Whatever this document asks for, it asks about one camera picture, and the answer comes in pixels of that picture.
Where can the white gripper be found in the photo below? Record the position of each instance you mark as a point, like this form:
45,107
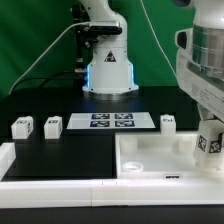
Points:
200,69

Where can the white square table top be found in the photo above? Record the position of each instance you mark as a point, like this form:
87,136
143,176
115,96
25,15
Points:
156,156

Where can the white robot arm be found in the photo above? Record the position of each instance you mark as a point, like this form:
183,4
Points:
110,73

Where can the white marker sheet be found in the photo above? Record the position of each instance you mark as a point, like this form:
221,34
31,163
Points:
130,120

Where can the white U-shaped fence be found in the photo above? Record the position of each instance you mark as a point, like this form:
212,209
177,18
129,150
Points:
115,192

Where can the black mounted camera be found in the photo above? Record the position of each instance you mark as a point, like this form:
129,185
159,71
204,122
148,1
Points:
105,27

